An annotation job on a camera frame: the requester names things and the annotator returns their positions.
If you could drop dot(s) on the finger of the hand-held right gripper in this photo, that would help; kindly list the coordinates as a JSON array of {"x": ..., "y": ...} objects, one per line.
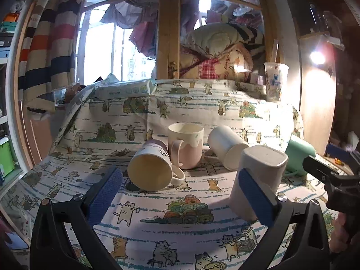
[{"x": 319, "y": 168}]

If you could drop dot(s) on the white square cup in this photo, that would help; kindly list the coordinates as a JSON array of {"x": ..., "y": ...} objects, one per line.
[{"x": 263, "y": 171}]

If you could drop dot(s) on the cat print tablecloth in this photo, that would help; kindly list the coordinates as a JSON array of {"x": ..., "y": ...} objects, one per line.
[{"x": 197, "y": 104}]

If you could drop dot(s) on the blue box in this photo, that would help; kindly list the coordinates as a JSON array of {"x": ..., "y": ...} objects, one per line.
[{"x": 339, "y": 152}]

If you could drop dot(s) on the white round cup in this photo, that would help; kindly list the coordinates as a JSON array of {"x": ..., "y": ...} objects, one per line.
[{"x": 225, "y": 149}]

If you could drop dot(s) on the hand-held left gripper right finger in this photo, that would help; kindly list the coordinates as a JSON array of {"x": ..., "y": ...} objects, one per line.
[{"x": 256, "y": 201}]

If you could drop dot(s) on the beige quilted pillow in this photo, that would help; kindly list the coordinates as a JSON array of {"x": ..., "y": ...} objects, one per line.
[{"x": 215, "y": 36}]

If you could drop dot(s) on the green mug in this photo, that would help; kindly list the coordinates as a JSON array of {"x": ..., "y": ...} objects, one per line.
[{"x": 299, "y": 154}]

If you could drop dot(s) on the wet wipes packet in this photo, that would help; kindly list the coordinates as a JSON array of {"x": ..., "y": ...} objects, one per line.
[{"x": 123, "y": 90}]

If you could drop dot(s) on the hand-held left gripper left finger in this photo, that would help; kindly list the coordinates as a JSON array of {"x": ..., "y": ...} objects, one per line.
[{"x": 104, "y": 195}]

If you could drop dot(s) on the wooden post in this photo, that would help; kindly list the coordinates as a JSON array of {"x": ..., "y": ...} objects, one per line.
[{"x": 168, "y": 33}]

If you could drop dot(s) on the wooden cabinet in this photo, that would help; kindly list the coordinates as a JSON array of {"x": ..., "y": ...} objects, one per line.
[{"x": 316, "y": 95}]

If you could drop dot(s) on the person's right hand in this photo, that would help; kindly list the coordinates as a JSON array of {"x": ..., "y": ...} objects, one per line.
[{"x": 339, "y": 233}]

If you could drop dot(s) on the floral folded quilt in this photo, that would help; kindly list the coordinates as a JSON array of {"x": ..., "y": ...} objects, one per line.
[{"x": 216, "y": 62}]

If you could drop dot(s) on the clear plastic drink cup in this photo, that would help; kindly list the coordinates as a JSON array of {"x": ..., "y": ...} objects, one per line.
[{"x": 275, "y": 83}]

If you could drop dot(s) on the clear drinking straw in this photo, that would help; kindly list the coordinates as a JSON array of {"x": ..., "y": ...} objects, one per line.
[{"x": 274, "y": 52}]

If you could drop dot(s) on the green storage box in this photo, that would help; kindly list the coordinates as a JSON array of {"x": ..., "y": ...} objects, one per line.
[{"x": 6, "y": 157}]

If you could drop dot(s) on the hanging clothes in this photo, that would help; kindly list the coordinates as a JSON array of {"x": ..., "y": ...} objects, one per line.
[{"x": 135, "y": 14}]

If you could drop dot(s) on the purple and white mug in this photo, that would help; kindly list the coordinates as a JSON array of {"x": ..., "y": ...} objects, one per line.
[{"x": 150, "y": 168}]

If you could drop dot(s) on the pink mug with cream glaze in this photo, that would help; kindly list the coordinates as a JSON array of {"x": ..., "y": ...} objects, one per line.
[{"x": 187, "y": 146}]

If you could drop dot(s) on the dark smartphone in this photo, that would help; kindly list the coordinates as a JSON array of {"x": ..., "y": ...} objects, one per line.
[{"x": 14, "y": 240}]

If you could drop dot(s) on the small clear glass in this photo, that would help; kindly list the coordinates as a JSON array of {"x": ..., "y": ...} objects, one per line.
[{"x": 260, "y": 80}]

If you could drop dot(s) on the striped curtain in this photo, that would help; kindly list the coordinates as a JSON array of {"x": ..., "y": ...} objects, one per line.
[{"x": 46, "y": 47}]

